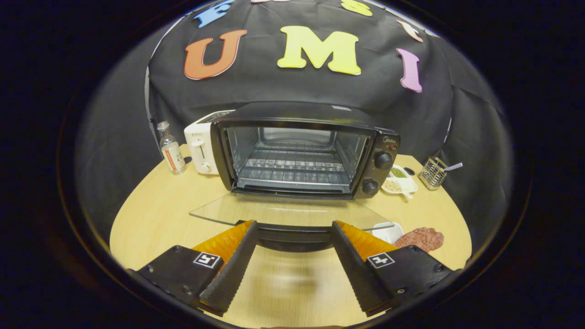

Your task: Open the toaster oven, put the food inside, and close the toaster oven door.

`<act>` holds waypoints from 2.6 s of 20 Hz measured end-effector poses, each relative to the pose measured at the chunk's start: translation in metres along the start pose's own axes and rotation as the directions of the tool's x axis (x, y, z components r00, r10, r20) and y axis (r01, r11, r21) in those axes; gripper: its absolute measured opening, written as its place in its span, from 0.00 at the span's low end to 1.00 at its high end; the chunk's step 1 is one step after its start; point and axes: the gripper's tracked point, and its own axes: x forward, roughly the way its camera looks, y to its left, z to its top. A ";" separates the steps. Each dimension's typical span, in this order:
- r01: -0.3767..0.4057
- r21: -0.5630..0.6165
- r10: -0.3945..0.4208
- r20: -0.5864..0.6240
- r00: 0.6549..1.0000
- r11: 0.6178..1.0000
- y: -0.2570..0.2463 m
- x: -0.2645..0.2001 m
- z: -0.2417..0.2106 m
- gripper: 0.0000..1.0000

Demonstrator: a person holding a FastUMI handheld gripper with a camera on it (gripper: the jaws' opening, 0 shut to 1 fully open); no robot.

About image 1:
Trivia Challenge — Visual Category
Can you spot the black toaster oven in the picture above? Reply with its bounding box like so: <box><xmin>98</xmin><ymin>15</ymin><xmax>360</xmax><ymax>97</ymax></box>
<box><xmin>190</xmin><ymin>101</ymin><xmax>401</xmax><ymax>253</ymax></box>

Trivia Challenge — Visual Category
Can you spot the reddish brown meat piece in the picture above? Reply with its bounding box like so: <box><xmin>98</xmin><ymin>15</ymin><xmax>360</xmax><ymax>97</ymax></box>
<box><xmin>394</xmin><ymin>227</ymin><xmax>445</xmax><ymax>254</ymax></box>

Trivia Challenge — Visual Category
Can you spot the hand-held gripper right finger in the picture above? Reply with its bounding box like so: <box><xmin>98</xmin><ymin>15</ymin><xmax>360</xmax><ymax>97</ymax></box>
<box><xmin>331</xmin><ymin>220</ymin><xmax>461</xmax><ymax>317</ymax></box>

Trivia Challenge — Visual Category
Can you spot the white divided dish with grains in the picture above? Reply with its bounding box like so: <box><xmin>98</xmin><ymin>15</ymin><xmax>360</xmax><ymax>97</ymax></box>
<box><xmin>381</xmin><ymin>164</ymin><xmax>419</xmax><ymax>200</ymax></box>

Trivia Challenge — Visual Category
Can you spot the white bread toaster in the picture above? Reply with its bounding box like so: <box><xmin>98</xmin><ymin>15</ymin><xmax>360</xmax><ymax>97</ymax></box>
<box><xmin>184</xmin><ymin>110</ymin><xmax>236</xmax><ymax>175</ymax></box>

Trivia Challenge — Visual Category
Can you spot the wire mesh utensil holder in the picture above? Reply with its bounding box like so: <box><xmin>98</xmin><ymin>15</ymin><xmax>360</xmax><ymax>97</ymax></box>
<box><xmin>418</xmin><ymin>157</ymin><xmax>449</xmax><ymax>191</ymax></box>

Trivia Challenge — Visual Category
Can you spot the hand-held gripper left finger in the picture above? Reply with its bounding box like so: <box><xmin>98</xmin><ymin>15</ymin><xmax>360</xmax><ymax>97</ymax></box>
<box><xmin>129</xmin><ymin>220</ymin><xmax>259</xmax><ymax>317</ymax></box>

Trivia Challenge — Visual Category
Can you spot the clear glass bottle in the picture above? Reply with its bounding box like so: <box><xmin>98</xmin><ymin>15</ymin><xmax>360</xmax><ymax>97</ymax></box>
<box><xmin>157</xmin><ymin>121</ymin><xmax>187</xmax><ymax>175</ymax></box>

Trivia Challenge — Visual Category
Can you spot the small white rectangular plate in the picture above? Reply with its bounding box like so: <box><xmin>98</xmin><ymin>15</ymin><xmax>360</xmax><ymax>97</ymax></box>
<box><xmin>372</xmin><ymin>222</ymin><xmax>404</xmax><ymax>245</ymax></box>

